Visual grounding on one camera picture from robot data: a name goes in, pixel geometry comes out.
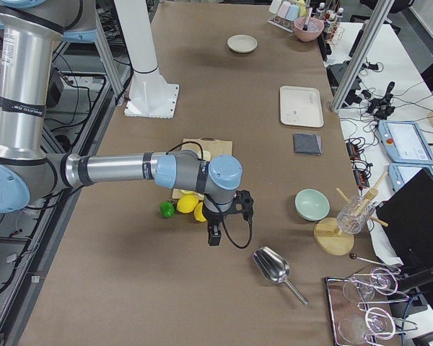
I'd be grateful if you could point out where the whole yellow lemon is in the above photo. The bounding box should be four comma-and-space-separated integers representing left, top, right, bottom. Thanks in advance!
193, 202, 206, 222
177, 195, 199, 213

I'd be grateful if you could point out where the white cup rack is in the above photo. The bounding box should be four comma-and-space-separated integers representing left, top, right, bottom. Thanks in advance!
267, 15, 294, 32

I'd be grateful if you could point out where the black monitor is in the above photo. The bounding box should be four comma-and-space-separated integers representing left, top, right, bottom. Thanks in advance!
377, 168, 433, 267

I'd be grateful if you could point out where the beige round plate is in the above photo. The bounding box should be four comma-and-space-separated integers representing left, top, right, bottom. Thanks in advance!
227, 35, 258, 54

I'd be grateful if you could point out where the white cup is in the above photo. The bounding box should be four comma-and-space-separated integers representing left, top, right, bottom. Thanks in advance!
268, 0, 282, 14

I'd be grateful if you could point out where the blue teach pendant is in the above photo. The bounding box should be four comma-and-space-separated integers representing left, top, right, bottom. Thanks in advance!
377, 120, 433, 165
388, 163, 433, 192

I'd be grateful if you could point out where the wooden cutting board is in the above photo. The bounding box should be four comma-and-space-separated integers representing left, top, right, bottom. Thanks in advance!
171, 138, 232, 201

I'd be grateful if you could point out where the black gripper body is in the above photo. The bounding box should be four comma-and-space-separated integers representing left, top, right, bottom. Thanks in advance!
203, 190, 253, 224

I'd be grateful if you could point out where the blue cup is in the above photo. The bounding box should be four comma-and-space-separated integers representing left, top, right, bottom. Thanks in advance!
286, 4, 299, 22

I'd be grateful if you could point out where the pink bowl with ice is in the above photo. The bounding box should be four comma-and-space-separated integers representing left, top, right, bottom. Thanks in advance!
294, 17, 324, 43

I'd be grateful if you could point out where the metal scoop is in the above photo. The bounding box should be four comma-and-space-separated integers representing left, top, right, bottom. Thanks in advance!
253, 246, 309, 306

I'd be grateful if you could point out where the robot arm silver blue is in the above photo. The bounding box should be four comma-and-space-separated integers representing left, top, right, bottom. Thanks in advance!
0, 1, 253, 246

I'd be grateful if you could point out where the mirror tray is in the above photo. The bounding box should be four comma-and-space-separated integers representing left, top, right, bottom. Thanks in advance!
323, 275, 419, 346

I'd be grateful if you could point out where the wine glass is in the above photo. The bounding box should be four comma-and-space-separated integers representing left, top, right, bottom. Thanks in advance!
343, 267, 398, 303
338, 307, 396, 345

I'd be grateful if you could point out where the pink cup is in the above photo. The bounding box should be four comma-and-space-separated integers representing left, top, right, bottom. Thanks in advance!
277, 1, 292, 19

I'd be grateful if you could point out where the cream rectangular tray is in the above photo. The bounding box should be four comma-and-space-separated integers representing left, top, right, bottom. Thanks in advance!
279, 86, 324, 128

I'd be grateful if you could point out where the green lime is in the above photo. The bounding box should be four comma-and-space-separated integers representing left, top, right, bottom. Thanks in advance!
159, 201, 175, 218

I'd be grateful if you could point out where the aluminium frame post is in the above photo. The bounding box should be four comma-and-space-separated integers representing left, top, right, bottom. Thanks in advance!
331, 0, 394, 114

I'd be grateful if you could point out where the mint green bowl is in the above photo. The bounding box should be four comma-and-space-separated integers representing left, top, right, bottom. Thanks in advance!
294, 189, 330, 221

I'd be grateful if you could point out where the yellow cup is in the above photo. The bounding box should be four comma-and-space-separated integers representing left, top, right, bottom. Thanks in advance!
295, 0, 307, 17

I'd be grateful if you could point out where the grey folded cloth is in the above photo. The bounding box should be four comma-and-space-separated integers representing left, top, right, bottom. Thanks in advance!
293, 133, 322, 156

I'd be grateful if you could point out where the steel muddler black tip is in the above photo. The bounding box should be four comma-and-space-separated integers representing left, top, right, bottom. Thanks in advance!
302, 7, 313, 31

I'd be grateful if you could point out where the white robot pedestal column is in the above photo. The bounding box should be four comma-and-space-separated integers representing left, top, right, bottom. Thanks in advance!
115, 0, 179, 119

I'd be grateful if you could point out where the wooden cup stand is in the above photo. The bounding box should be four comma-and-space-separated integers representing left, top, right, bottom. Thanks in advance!
314, 171, 388, 256

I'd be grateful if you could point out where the clear glass cup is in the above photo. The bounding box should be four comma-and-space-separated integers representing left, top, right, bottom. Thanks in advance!
337, 195, 375, 234

